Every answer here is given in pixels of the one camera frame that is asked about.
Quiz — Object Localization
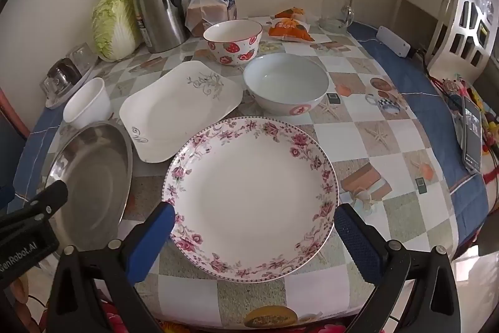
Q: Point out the dark tinted glass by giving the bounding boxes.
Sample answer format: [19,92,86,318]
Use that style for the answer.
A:
[49,58,80,84]

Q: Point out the white oval tray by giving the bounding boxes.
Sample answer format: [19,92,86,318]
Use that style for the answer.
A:
[39,43,98,110]

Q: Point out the stainless steel basin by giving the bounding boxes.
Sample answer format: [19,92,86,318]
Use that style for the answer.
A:
[44,121,134,259]

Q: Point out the napa cabbage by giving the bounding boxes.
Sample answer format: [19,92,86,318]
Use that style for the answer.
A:
[91,0,142,62]

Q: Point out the floral rimmed round plate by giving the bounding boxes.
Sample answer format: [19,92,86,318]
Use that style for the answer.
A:
[161,115,339,283]

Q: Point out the smartphone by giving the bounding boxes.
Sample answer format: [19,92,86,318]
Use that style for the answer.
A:
[461,97,484,173]

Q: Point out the white rectangular plate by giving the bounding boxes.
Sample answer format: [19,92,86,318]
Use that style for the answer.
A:
[119,60,244,163]

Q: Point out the clear drinking glass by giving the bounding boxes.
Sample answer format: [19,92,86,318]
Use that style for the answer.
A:
[68,44,96,72]
[41,75,65,100]

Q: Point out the small plain white bowl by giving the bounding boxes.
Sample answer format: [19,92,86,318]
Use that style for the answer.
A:
[62,77,112,124]

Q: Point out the white wooden frame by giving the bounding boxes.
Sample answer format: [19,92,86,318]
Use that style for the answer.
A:
[391,0,455,45]

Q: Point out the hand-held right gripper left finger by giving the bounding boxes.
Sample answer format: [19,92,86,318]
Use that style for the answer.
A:
[47,201,176,333]

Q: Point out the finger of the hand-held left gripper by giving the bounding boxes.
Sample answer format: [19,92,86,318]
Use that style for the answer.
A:
[0,181,69,236]

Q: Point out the stainless steel thermos jug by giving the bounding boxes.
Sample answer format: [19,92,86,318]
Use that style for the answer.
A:
[130,0,188,54]

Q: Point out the orange snack packet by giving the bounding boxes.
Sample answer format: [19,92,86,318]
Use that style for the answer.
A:
[275,6,307,22]
[268,18,316,43]

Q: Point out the strawberry print bowl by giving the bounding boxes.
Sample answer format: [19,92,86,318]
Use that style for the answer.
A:
[203,20,263,66]

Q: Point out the clear glass mug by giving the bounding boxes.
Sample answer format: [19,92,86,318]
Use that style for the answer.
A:
[320,0,356,33]

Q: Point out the white power strip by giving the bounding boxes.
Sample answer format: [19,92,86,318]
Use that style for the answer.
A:
[376,26,412,57]

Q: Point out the colourful small toys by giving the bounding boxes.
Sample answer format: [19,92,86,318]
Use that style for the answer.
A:
[433,76,499,162]

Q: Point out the large white bowl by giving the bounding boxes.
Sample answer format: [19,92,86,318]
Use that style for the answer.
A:
[243,53,330,116]

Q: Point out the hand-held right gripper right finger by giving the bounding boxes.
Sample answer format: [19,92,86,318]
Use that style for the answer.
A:
[333,203,463,333]

